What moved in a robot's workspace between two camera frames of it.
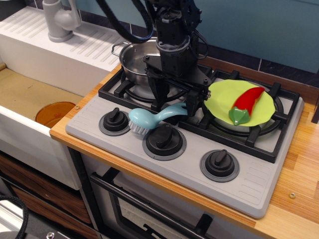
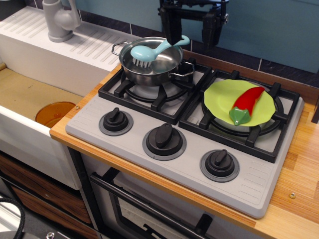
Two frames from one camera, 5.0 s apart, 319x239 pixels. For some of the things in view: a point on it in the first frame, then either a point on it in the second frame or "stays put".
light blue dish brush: [142, 120] to [142, 56]
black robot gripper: [179, 64] to [173, 11]
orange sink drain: [50, 113] stays put
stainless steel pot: [131, 59] stays put
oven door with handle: [124, 205] stays put
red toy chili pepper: [243, 107] stays put
